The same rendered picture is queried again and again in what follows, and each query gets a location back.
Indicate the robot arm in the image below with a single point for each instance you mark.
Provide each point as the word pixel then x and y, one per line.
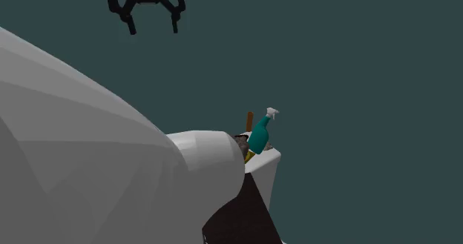
pixel 90 156

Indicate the brown wooden stick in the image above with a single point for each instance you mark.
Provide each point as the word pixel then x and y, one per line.
pixel 249 122

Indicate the dark grey lumpy object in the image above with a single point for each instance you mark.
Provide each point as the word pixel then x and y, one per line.
pixel 243 144

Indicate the teal spray bottle white nozzle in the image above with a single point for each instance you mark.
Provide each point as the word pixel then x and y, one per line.
pixel 259 136

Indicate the yellow object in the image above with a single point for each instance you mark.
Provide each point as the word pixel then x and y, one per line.
pixel 249 157

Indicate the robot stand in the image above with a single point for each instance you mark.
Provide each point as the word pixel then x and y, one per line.
pixel 242 218

